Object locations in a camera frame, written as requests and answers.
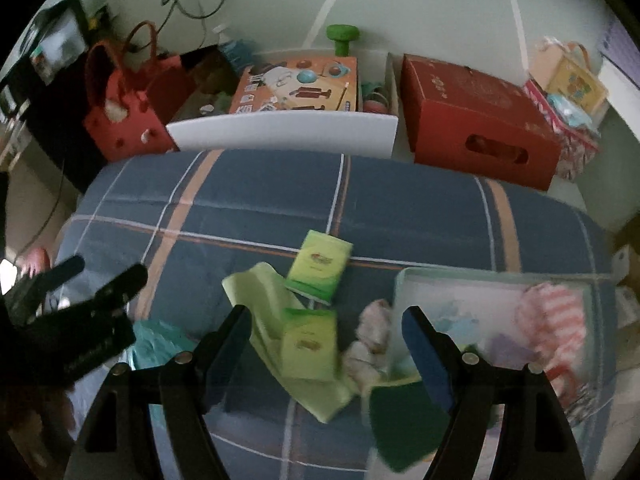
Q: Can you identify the pink white chevron cloth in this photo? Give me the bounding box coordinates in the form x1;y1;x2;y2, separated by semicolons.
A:
515;282;587;370

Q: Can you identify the yellow green sponge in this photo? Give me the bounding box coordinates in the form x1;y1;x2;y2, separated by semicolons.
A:
367;377;449;472

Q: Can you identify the blue plaid bedsheet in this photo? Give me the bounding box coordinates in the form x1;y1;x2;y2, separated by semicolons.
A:
52;150;615;474

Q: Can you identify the light green cloth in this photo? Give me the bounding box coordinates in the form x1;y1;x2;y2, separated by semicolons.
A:
222;262;354;424

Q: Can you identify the white tray with green rim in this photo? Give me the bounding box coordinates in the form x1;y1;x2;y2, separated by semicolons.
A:
383;268;615;476

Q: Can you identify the green tissue pack near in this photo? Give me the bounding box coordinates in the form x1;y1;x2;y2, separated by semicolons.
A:
280;308;337;382

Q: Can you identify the green tissue pack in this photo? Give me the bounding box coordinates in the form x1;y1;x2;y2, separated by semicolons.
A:
280;308;337;382
285;230;352;306

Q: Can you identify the red tote bag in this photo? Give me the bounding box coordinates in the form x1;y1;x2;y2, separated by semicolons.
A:
84;21;195;162

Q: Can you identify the green tissue pack far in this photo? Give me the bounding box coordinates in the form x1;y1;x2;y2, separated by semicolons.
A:
285;230;352;306

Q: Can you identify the black monitor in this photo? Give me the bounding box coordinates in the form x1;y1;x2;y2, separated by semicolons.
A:
1;0;88;117

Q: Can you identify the orange illustrated box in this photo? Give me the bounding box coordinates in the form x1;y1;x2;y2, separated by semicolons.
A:
229;55;359;114

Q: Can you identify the white foam board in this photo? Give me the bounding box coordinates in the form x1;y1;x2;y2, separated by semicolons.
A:
167;110;399;158

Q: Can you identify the red white patterned basket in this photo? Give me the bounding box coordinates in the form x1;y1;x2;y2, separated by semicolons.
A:
523;79;600;181

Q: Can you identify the green dumbbell toy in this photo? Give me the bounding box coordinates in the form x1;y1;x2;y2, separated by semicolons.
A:
326;24;360;56

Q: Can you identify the red cardboard box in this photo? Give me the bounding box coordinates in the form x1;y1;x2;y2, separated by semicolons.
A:
399;54;561;191

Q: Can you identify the beige gift bag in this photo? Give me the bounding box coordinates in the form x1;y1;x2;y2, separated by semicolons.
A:
528;37;608;117

